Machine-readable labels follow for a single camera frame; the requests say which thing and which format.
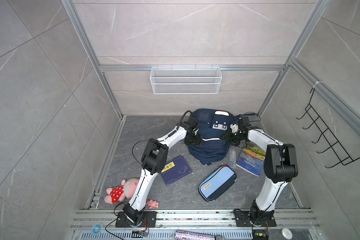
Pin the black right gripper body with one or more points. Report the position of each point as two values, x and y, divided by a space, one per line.
233 137

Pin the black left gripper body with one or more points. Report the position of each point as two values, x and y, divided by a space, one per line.
195 139

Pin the navy blue student backpack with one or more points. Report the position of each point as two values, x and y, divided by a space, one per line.
212 125

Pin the Animal Farm paperback book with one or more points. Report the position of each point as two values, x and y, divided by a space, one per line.
251 159

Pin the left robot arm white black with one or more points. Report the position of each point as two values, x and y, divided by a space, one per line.
153 161

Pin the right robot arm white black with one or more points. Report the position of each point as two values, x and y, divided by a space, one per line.
280 167

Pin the light blue pencil case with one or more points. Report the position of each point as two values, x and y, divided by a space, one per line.
217 183

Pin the dark purple notebook yellow label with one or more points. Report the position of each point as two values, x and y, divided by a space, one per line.
175 170

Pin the small pink toy figure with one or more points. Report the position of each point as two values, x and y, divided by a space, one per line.
152 204

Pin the pink plush pig toy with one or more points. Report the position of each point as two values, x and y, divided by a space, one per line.
125 191

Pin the white round button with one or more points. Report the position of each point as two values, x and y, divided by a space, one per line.
287 234

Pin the glittery purple pouch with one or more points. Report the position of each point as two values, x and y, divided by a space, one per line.
185 235

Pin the blue round sticker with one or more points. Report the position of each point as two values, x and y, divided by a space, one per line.
97 229

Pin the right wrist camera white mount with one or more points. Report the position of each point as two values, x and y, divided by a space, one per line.
234 128

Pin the white wire mesh basket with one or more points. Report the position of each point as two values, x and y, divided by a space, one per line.
185 80

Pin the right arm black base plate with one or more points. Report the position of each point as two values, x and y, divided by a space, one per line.
241 220

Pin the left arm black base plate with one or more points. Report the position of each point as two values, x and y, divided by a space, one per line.
144 218

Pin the black wire hook rack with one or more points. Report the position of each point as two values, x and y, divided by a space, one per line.
326 135

